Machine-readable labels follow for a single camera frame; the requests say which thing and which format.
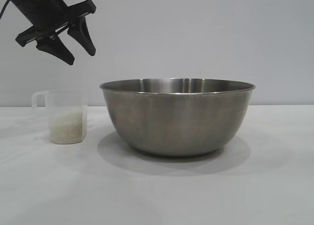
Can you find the thin black cable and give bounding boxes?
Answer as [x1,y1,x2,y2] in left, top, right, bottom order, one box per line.
[0,0,10,21]

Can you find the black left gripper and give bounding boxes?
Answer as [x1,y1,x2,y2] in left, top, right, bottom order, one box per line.
[4,0,97,66]

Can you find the clear plastic measuring cup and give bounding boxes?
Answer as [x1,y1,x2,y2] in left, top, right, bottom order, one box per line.
[31,88,89,145]

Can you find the stainless steel mixing bowl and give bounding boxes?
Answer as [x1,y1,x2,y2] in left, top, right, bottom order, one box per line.
[99,77,257,157]

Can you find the white rice grains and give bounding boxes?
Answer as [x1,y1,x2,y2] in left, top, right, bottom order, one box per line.
[50,111,84,144]

